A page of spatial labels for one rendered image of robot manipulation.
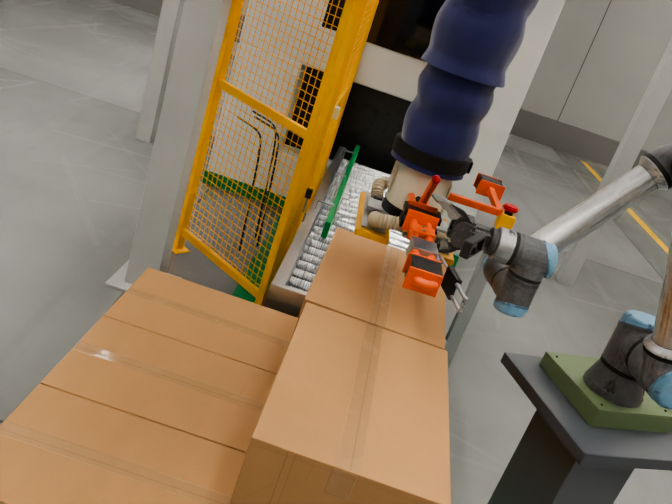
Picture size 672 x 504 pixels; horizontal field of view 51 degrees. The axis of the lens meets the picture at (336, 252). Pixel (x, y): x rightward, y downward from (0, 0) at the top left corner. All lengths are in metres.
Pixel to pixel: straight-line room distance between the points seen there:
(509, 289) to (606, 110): 10.04
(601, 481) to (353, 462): 1.29
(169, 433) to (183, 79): 1.76
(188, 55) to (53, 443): 1.88
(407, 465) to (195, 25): 2.25
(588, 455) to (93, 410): 1.37
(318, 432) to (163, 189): 2.14
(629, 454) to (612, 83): 9.82
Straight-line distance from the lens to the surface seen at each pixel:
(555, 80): 11.59
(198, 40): 3.20
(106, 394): 2.05
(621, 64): 11.80
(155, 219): 3.46
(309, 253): 3.21
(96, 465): 1.84
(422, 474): 1.46
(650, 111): 5.51
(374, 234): 1.94
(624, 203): 2.07
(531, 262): 1.87
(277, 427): 1.42
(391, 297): 2.07
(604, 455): 2.24
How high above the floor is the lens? 1.81
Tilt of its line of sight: 23 degrees down
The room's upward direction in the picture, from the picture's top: 19 degrees clockwise
